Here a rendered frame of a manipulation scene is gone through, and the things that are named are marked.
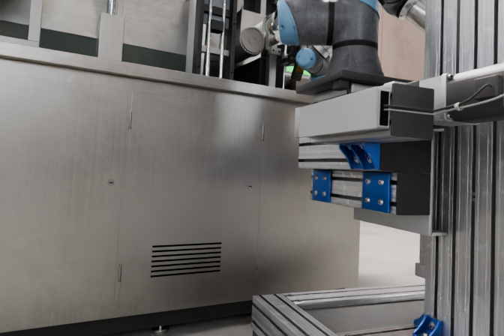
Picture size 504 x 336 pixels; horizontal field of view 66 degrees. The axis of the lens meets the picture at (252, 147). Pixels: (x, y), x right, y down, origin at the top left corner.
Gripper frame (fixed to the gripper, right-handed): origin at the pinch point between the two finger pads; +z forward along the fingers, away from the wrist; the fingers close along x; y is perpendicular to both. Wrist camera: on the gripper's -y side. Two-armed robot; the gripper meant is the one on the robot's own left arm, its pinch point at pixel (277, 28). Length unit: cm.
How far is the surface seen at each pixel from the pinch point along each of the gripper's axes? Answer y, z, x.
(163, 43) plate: 19, 32, 42
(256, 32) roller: 0.6, 5.0, 8.6
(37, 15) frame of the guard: -29, 0, 95
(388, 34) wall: 271, 103, -349
